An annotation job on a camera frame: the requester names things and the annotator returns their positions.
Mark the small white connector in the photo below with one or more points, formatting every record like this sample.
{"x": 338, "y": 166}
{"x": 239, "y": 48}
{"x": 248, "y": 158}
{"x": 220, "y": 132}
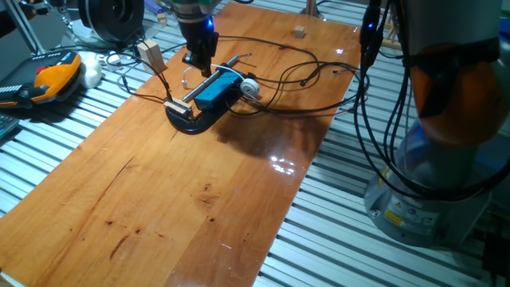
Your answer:
{"x": 113, "y": 60}

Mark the large varnished wooden board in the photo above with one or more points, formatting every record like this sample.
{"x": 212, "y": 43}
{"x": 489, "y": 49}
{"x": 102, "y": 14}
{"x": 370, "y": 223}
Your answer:
{"x": 139, "y": 191}

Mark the small wooden cube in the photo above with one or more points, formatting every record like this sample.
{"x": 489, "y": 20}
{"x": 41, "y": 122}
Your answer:
{"x": 161, "y": 19}
{"x": 299, "y": 32}

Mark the blue rectangular box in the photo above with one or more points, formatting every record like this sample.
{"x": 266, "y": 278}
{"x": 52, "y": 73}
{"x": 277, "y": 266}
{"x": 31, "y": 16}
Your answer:
{"x": 215, "y": 93}

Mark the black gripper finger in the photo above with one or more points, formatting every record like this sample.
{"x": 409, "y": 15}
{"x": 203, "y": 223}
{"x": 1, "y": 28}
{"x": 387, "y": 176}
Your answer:
{"x": 210, "y": 61}
{"x": 193, "y": 59}

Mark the silver USB hub docking station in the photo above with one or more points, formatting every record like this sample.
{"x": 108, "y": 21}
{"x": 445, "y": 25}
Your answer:
{"x": 177, "y": 106}

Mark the grey metal stand leg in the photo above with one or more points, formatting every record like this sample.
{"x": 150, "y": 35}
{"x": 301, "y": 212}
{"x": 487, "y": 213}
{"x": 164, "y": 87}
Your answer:
{"x": 60, "y": 16}
{"x": 24, "y": 26}

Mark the white rounded object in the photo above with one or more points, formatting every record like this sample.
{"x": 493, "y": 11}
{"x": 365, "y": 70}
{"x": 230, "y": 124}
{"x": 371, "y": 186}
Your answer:
{"x": 91, "y": 71}

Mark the orange black teach pendant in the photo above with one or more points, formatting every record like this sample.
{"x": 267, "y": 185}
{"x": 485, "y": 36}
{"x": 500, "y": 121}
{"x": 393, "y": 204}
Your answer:
{"x": 52, "y": 79}

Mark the dark keypad device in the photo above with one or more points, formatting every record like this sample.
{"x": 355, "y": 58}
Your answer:
{"x": 7, "y": 124}

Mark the black round spool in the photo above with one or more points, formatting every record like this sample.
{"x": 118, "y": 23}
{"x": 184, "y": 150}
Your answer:
{"x": 111, "y": 18}

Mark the metal stand post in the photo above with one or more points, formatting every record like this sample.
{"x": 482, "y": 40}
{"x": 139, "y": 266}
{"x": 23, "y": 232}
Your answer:
{"x": 311, "y": 8}

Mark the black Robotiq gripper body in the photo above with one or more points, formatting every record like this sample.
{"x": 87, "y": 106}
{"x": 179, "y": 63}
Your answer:
{"x": 197, "y": 36}

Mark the black C-clamp with steel screw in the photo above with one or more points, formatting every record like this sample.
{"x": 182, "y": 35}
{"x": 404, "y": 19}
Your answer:
{"x": 191, "y": 126}

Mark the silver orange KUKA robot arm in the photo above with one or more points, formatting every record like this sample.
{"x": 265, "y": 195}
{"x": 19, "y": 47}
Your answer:
{"x": 438, "y": 175}

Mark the tan plug connector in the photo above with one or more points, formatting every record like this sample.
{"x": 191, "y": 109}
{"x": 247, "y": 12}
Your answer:
{"x": 149, "y": 56}

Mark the wooden stick frame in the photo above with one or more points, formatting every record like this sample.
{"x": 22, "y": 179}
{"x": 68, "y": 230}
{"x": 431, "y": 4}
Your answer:
{"x": 390, "y": 38}

